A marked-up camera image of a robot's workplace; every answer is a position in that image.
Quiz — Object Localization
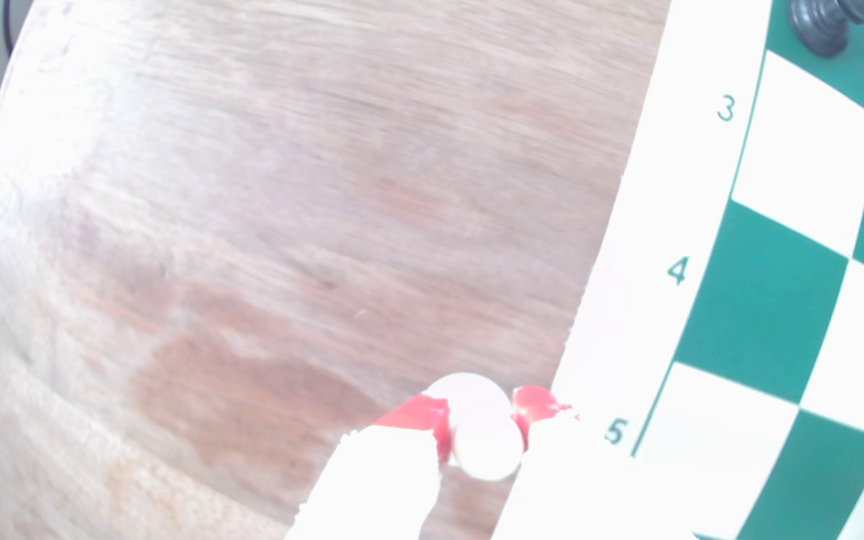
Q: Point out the white chess pawn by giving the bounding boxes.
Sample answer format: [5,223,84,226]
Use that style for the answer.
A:
[423,372,525,483]

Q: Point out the green and white chess mat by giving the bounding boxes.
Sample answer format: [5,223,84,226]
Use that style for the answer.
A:
[552,0,864,540]

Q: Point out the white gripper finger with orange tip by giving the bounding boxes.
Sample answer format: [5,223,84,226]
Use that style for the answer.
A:
[285,394,453,540]
[490,384,697,540]

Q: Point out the black chess pawn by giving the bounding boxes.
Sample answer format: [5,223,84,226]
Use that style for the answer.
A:
[789,0,864,59]

